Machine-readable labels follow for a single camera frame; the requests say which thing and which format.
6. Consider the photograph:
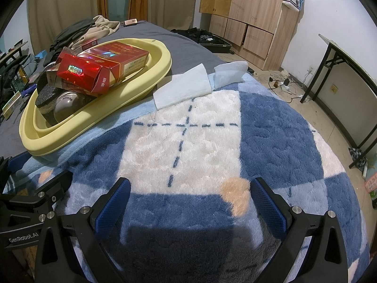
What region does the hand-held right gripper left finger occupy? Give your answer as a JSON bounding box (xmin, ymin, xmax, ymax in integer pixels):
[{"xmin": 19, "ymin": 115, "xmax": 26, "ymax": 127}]
[{"xmin": 35, "ymin": 177, "xmax": 132, "ymax": 283}]

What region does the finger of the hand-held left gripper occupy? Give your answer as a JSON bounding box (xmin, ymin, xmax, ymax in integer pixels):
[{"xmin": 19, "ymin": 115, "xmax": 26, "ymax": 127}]
[
  {"xmin": 0, "ymin": 171, "xmax": 74, "ymax": 231},
  {"xmin": 0, "ymin": 154, "xmax": 25, "ymax": 190}
]

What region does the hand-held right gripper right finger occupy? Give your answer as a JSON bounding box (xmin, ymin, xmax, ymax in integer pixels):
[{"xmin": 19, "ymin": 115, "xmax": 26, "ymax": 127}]
[{"xmin": 250, "ymin": 177, "xmax": 349, "ymax": 283}]

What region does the large black sponge roll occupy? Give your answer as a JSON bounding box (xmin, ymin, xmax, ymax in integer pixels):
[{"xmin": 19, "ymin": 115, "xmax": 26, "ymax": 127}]
[{"xmin": 35, "ymin": 83, "xmax": 66, "ymax": 125}]

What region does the pale lavender ball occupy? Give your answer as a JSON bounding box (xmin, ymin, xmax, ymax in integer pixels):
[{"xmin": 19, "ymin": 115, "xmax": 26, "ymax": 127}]
[{"xmin": 54, "ymin": 91, "xmax": 86, "ymax": 123}]

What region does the small black sponge disc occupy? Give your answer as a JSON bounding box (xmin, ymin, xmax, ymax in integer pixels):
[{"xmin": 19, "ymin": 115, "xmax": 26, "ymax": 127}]
[{"xmin": 36, "ymin": 70, "xmax": 56, "ymax": 93}]

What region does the shiny red cigarette box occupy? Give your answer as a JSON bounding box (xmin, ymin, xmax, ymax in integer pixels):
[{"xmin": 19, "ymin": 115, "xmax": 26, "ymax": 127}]
[{"xmin": 56, "ymin": 52, "xmax": 120, "ymax": 95}]

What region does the long red carton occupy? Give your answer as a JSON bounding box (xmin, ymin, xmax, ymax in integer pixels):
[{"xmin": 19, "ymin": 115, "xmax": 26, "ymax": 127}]
[{"xmin": 77, "ymin": 42, "xmax": 150, "ymax": 87}]

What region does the yellow plastic basin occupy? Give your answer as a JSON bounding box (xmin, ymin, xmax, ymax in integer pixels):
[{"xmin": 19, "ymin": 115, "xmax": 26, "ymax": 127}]
[{"xmin": 18, "ymin": 38, "xmax": 173, "ymax": 157}]

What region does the gold box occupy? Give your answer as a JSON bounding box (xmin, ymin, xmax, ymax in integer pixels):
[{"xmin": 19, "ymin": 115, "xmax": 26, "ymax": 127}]
[{"xmin": 1, "ymin": 91, "xmax": 23, "ymax": 117}]

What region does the green box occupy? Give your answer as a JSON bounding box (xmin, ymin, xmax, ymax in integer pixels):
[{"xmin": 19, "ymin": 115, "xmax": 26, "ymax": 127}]
[{"xmin": 17, "ymin": 66, "xmax": 30, "ymax": 85}]

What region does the dark backpack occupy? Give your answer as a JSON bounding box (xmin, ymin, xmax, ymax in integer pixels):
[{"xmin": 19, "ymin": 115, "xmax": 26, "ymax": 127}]
[{"xmin": 0, "ymin": 54, "xmax": 41, "ymax": 95}]

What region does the blue checkered plush blanket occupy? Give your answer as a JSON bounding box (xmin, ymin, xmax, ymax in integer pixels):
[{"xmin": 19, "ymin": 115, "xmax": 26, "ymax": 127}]
[{"xmin": 0, "ymin": 60, "xmax": 372, "ymax": 283}]

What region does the dark patterned cloth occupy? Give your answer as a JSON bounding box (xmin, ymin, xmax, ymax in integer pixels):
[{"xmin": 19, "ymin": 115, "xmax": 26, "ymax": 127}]
[{"xmin": 349, "ymin": 147, "xmax": 367, "ymax": 171}]

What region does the pink plastic bag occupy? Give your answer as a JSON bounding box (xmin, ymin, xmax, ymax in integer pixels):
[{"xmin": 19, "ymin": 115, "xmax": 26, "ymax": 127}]
[{"xmin": 364, "ymin": 173, "xmax": 377, "ymax": 194}]

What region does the white power strip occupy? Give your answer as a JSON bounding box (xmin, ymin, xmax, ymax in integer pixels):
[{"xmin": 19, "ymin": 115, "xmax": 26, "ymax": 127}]
[{"xmin": 269, "ymin": 77, "xmax": 307, "ymax": 95}]

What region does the red white small pack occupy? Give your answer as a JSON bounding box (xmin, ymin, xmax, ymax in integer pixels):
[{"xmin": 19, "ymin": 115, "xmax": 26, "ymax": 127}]
[{"xmin": 79, "ymin": 39, "xmax": 99, "ymax": 51}]

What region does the white tissue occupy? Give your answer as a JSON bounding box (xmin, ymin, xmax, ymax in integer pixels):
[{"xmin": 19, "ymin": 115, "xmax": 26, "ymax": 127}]
[{"xmin": 153, "ymin": 63, "xmax": 213, "ymax": 111}]

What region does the dark clothes pile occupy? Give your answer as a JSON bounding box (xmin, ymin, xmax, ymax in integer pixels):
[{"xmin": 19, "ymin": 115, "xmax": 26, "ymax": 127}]
[{"xmin": 49, "ymin": 18, "xmax": 98, "ymax": 53}]

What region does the beige cloth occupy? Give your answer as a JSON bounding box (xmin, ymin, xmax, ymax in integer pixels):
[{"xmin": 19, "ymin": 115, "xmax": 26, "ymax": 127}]
[{"xmin": 72, "ymin": 15, "xmax": 121, "ymax": 49}]

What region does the beige curtain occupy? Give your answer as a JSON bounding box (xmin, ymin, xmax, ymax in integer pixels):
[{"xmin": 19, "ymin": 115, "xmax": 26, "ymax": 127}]
[{"xmin": 27, "ymin": 0, "xmax": 102, "ymax": 56}]

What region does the black-legged folding table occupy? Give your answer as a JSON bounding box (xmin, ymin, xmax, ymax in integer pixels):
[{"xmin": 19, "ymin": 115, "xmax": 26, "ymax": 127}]
[{"xmin": 300, "ymin": 33, "xmax": 377, "ymax": 170}]

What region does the black open case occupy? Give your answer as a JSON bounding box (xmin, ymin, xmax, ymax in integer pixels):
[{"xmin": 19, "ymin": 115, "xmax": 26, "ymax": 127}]
[{"xmin": 171, "ymin": 27, "xmax": 234, "ymax": 54}]

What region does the wooden wardrobe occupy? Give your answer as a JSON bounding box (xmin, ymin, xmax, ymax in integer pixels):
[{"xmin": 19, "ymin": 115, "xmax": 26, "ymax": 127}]
[{"xmin": 199, "ymin": 0, "xmax": 307, "ymax": 71}]

